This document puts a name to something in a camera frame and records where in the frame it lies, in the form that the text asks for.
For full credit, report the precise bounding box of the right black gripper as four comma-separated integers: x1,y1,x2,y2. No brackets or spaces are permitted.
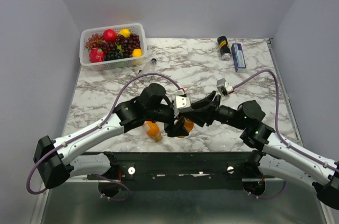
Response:
183,89,247,130

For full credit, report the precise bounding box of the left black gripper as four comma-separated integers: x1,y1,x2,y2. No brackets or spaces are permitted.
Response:
145,105,190,138

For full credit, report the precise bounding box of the orange juice bottle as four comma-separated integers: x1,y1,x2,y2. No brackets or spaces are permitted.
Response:
143,121,160,139
176,118,194,138

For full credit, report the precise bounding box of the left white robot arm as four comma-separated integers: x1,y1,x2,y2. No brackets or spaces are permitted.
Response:
33,83,219,189

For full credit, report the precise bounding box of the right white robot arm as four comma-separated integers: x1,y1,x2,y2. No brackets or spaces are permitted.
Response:
174,93,338,209

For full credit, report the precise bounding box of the clear bottle black cap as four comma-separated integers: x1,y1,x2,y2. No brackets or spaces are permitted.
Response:
138,58,157,75

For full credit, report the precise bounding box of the blue white box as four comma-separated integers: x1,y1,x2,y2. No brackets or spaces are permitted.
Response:
231,43,247,73

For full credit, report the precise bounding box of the black drink can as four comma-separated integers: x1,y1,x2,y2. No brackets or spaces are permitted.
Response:
217,35,231,60

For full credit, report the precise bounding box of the yellow lemon front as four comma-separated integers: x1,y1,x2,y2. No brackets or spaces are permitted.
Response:
131,49,143,57

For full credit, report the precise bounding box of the yellow lemon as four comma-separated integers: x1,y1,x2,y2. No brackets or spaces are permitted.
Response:
119,29,131,38
131,49,143,57

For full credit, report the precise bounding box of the dark red grape bunch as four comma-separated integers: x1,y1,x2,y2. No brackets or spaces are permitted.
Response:
100,34,141,58

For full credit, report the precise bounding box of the black grape bunch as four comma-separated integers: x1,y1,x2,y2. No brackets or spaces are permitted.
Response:
104,49,124,61

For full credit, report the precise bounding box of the white plastic fruit basket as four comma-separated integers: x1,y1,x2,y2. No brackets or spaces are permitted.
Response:
79,23,147,71

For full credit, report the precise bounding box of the yellow lemon back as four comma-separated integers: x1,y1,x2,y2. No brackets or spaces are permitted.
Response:
119,29,131,38

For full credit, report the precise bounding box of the pink dragon fruit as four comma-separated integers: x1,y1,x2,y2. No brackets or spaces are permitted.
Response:
89,48,105,63

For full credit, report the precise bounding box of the red apple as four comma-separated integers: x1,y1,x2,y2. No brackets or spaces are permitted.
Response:
103,29,117,42

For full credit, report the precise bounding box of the red grape bunch left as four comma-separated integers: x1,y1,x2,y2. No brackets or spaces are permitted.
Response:
85,33,103,51

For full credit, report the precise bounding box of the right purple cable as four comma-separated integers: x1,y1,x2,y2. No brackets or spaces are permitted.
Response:
230,68,339,172

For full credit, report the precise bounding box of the purple cable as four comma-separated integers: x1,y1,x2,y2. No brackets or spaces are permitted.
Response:
26,73,186,195
230,68,339,172

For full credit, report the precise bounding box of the black aluminium base frame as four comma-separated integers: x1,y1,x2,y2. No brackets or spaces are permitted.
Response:
71,151,263,191

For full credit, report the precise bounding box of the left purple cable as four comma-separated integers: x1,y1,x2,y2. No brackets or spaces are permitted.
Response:
26,73,186,195

